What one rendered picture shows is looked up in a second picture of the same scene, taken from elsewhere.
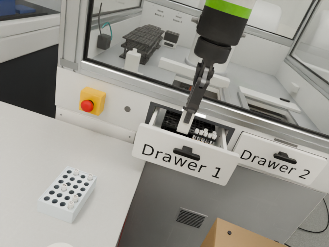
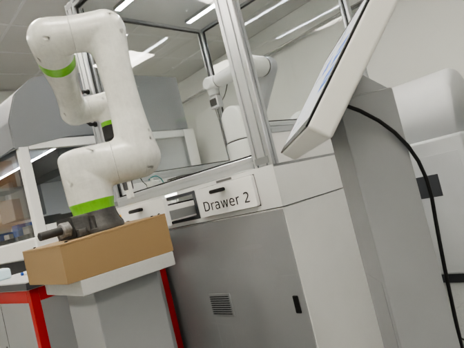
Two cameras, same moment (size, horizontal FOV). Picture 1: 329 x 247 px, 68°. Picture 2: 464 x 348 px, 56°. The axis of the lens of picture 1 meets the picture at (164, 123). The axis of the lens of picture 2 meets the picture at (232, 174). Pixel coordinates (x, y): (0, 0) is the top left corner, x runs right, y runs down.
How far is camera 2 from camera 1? 162 cm
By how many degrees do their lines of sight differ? 51
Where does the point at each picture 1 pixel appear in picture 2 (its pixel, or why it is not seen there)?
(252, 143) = (203, 193)
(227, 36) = (108, 134)
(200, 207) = (219, 284)
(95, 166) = not seen: hidden behind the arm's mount
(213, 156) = (152, 206)
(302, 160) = (236, 186)
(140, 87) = (143, 196)
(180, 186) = (197, 268)
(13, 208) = not seen: hidden behind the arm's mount
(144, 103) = not seen: hidden behind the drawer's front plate
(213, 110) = (177, 185)
